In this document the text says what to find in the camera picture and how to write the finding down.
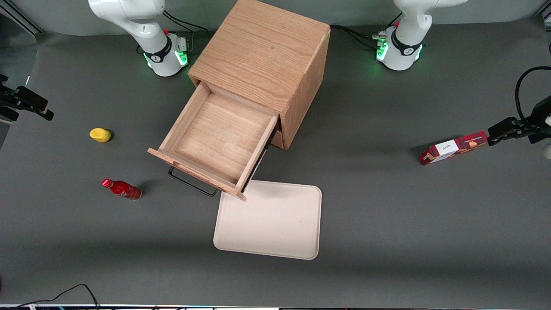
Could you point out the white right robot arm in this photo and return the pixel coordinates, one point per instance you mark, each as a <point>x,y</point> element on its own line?
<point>146,30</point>

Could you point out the aluminium frame profile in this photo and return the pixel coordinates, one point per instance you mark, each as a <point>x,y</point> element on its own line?
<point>546,10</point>
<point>17,15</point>

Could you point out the yellow plastic lemon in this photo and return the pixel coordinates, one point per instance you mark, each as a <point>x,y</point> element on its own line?
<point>100,135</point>

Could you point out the wooden drawer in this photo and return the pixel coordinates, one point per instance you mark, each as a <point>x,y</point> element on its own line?
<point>219,133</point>

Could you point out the wooden drawer cabinet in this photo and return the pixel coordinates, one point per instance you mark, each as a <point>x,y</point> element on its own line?
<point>258,47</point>

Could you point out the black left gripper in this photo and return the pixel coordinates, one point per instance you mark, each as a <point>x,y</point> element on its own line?
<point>540,113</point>

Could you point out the red bottle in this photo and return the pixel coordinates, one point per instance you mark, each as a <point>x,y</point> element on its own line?
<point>122,189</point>

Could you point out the cream plastic tray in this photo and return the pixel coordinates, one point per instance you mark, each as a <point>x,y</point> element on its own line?
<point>271,221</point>

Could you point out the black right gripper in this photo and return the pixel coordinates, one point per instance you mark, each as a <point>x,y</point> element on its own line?
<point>5,98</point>

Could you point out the red plaid shortbread box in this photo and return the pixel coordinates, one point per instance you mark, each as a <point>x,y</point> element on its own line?
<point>447,149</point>

